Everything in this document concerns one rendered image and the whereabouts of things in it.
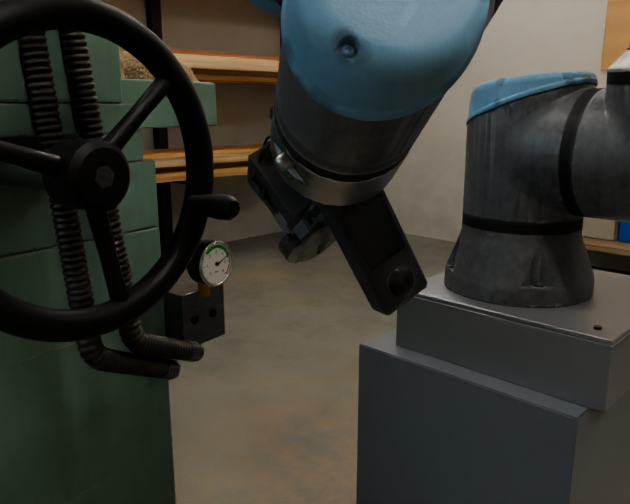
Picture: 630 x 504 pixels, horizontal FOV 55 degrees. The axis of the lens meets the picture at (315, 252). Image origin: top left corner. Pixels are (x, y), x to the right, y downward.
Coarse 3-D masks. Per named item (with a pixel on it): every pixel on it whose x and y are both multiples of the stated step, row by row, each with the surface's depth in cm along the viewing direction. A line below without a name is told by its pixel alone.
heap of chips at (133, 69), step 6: (126, 60) 85; (132, 60) 84; (126, 66) 84; (132, 66) 83; (138, 66) 82; (144, 66) 82; (186, 66) 85; (126, 72) 83; (132, 72) 83; (138, 72) 82; (144, 72) 81; (186, 72) 84; (192, 72) 85; (126, 78) 83; (132, 78) 82; (138, 78) 82; (144, 78) 81; (150, 78) 81; (192, 78) 84
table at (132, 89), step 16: (128, 80) 75; (144, 80) 77; (128, 96) 75; (208, 96) 86; (0, 112) 54; (16, 112) 55; (32, 112) 56; (64, 112) 58; (112, 112) 63; (160, 112) 79; (208, 112) 86; (0, 128) 54; (16, 128) 55; (32, 128) 56; (64, 128) 59; (112, 128) 63
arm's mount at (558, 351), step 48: (432, 288) 81; (624, 288) 81; (432, 336) 79; (480, 336) 74; (528, 336) 69; (576, 336) 66; (624, 336) 66; (528, 384) 70; (576, 384) 66; (624, 384) 68
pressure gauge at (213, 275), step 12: (204, 240) 83; (204, 252) 80; (216, 252) 82; (228, 252) 84; (192, 264) 81; (204, 264) 81; (228, 264) 85; (192, 276) 82; (204, 276) 81; (216, 276) 83; (228, 276) 85; (204, 288) 84
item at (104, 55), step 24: (48, 48) 56; (96, 48) 60; (0, 72) 53; (24, 72) 55; (96, 72) 61; (120, 72) 63; (0, 96) 53; (24, 96) 55; (96, 96) 61; (120, 96) 63
